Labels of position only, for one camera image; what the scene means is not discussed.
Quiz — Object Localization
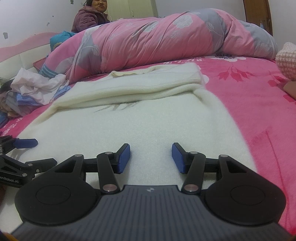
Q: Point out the beige folded garment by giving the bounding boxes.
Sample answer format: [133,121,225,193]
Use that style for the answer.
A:
[284,81,296,100]

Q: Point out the beige crumpled cloth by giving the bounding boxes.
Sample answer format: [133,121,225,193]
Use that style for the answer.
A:
[0,93,25,118]

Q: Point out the pale yellow wardrobe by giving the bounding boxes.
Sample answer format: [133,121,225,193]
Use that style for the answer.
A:
[107,0,159,22]

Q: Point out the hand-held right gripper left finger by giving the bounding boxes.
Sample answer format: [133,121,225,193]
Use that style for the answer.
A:
[54,143,130,194]

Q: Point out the white crumpled cloth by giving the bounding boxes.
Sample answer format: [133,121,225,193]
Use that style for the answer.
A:
[10,68,70,105]

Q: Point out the dark cloth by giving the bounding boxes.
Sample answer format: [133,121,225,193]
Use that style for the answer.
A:
[0,80,15,93]

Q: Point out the pink pillow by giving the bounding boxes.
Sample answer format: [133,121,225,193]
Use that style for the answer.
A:
[33,58,49,71]

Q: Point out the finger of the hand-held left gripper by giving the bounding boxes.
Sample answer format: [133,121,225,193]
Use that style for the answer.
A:
[0,155,58,180]
[0,136,38,155]

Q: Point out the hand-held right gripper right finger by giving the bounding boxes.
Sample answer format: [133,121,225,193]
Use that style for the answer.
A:
[171,142,247,194]

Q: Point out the cream white sweater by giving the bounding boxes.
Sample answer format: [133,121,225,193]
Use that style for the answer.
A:
[17,62,257,186]

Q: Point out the pink white headboard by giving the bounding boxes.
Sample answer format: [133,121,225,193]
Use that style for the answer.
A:
[0,32,58,79]

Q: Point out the pink grey floral duvet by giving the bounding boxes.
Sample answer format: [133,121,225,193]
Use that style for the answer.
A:
[44,8,278,82]

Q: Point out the pink checkered folded sweater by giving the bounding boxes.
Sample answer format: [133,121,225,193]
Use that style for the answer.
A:
[275,42,296,81]

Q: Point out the brown wooden door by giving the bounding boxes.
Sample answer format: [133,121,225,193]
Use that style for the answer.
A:
[243,0,273,36]

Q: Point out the light blue cloth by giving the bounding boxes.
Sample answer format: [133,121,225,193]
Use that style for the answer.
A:
[17,86,70,107]

